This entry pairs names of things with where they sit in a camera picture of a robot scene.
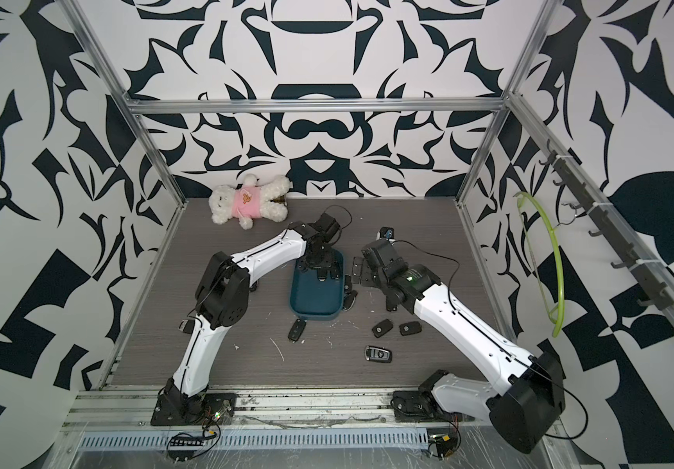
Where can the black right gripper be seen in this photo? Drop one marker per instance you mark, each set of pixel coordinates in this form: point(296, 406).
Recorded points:
point(364, 277)

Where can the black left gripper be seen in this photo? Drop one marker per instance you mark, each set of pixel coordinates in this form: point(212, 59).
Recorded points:
point(330, 261)

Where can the black car key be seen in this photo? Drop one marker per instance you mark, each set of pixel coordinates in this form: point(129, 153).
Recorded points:
point(410, 328)
point(382, 328)

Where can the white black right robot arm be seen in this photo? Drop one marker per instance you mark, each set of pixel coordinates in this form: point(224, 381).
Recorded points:
point(521, 396)

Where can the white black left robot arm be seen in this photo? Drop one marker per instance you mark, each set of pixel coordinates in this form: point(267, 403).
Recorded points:
point(222, 297)

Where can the teal plastic storage box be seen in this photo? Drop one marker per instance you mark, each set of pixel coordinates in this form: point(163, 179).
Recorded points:
point(314, 299)

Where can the black key beside box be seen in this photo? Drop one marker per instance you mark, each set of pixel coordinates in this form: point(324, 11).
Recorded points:
point(349, 295)

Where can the black key below box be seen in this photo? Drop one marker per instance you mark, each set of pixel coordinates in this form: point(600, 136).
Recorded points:
point(297, 329)

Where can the silver black BMW key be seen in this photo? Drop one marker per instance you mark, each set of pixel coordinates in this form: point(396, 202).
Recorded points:
point(376, 354)

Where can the black key left of table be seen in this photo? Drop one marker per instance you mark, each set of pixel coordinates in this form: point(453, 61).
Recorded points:
point(187, 326)

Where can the white plush bear pink shirt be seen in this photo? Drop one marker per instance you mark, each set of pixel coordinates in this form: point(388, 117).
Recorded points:
point(250, 201)

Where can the green curved tube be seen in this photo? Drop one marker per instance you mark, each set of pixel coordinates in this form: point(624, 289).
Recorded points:
point(556, 311)

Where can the aluminium frame crossbar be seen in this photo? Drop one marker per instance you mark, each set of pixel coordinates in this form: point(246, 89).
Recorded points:
point(160, 107)

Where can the black hook rail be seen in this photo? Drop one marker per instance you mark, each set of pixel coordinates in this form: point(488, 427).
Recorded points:
point(609, 225)

